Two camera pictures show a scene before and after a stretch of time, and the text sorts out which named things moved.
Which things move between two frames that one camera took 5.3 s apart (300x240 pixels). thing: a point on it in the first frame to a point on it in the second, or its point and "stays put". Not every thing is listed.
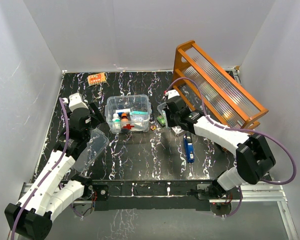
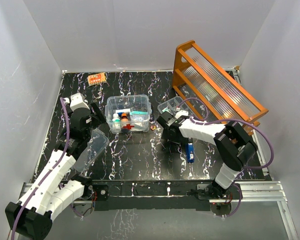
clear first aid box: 128,113 stays put
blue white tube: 123,110 stays put
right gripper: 170,123 to 166,136
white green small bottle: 116,126 stays put
